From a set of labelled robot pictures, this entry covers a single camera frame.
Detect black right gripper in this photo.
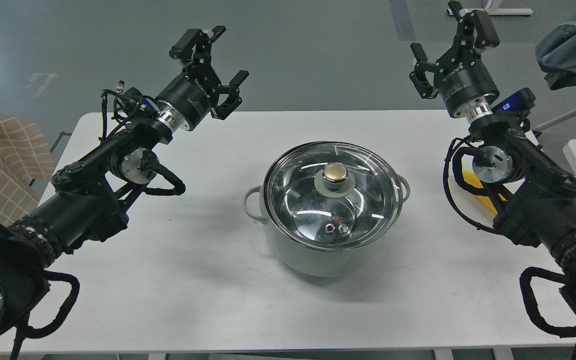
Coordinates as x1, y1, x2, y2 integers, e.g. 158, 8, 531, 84
409, 0, 501, 119

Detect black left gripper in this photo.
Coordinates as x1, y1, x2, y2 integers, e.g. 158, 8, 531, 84
155, 26, 250, 132

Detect yellow corn cob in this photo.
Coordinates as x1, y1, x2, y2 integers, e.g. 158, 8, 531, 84
461, 169, 510, 217

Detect glass pot lid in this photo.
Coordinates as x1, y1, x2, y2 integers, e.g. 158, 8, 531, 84
259, 141, 410, 252

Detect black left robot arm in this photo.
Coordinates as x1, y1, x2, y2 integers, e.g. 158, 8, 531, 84
0, 25, 249, 360

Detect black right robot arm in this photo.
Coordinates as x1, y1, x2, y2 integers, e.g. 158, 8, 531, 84
409, 0, 576, 360

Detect grey steel cooking pot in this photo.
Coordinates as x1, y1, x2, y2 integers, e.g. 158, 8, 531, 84
243, 141, 412, 279

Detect white desk foot bar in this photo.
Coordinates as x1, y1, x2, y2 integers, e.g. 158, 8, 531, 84
486, 7, 534, 17

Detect beige checkered cloth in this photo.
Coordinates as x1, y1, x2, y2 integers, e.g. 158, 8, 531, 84
0, 114, 55, 226

